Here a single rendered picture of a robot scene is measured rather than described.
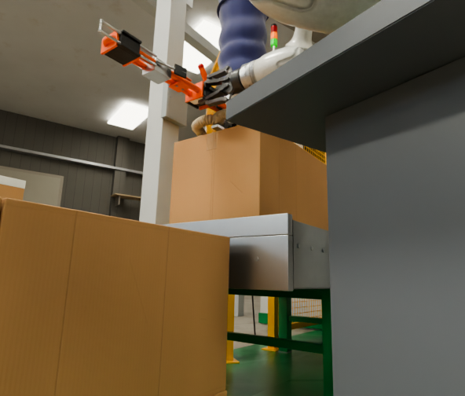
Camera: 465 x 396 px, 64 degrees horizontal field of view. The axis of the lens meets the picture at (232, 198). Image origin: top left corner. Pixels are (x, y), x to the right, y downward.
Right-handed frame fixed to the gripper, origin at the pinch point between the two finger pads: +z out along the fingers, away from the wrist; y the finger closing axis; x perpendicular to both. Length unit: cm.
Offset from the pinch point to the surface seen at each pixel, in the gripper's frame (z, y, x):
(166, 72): -2.5, 1.4, -18.7
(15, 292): -22, 68, -63
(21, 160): 771, -169, 268
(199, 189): 2.2, 34.1, 5.7
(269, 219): -31, 48, -1
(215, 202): -5.4, 39.4, 5.7
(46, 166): 755, -167, 317
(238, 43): -4.3, -28.9, 17.1
